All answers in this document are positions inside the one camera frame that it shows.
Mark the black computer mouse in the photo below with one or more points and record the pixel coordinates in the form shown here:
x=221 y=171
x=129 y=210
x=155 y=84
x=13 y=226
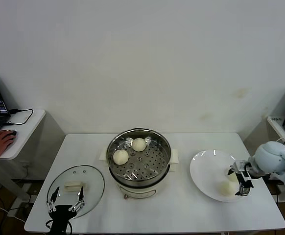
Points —
x=13 y=133

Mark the white side table with label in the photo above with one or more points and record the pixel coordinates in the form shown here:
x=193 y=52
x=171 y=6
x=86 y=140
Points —
x=277 y=124

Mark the white steamed baozi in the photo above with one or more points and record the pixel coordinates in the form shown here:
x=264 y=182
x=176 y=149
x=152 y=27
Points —
x=231 y=178
x=139 y=145
x=226 y=189
x=120 y=157

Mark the person's bare hand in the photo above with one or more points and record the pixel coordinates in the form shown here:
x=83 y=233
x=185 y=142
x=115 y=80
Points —
x=0 y=144

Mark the white round plate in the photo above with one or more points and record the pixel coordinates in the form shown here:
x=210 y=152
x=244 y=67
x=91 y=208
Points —
x=206 y=171

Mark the steel perforated steamer basket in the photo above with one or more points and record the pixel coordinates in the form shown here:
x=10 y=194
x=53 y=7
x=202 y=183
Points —
x=154 y=169

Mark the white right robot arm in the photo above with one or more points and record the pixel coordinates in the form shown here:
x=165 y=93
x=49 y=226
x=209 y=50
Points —
x=269 y=156

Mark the white side table with mouse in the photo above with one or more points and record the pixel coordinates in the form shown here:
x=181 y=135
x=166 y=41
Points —
x=27 y=137

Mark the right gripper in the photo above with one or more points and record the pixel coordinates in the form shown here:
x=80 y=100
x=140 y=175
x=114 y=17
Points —
x=244 y=169

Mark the cream electric cooking pot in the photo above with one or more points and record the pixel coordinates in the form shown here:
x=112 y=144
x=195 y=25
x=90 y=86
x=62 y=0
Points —
x=137 y=192

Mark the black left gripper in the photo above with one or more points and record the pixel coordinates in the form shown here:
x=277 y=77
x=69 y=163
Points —
x=61 y=213

